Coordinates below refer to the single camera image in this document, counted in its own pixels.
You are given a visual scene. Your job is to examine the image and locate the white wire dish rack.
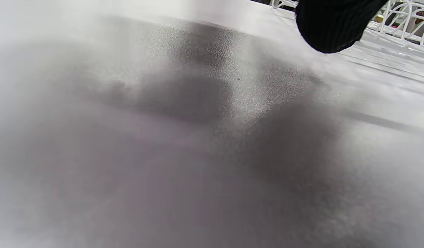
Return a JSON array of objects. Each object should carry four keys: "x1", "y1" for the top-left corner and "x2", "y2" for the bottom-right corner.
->
[{"x1": 271, "y1": 0, "x2": 424, "y2": 49}]

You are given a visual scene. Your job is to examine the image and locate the person's left hand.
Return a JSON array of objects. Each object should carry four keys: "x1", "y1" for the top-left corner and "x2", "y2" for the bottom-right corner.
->
[{"x1": 295, "y1": 0, "x2": 389, "y2": 54}]

